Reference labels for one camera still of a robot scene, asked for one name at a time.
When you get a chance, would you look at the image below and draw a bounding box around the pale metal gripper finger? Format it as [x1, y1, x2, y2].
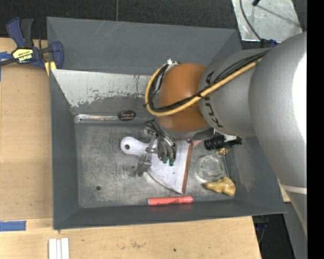
[135, 155, 146, 178]
[141, 153, 153, 174]

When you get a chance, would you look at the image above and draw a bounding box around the white cutting board brown edge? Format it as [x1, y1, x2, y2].
[120, 136, 194, 195]

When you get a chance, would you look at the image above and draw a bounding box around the dark brown oval disc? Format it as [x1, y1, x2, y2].
[118, 109, 137, 122]

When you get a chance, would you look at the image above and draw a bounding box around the red marker pen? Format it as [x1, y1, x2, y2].
[147, 195, 194, 206]

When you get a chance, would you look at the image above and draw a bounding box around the clear plastic strip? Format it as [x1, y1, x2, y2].
[75, 113, 119, 123]

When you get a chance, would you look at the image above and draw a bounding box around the clear glass dish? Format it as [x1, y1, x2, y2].
[195, 155, 225, 183]

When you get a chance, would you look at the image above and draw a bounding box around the yellow lumpy toy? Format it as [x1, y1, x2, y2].
[204, 176, 237, 197]

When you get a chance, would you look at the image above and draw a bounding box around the grey metal bin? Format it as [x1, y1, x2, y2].
[46, 16, 287, 230]

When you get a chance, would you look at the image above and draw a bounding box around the pale wood board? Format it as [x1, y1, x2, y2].
[0, 38, 55, 221]

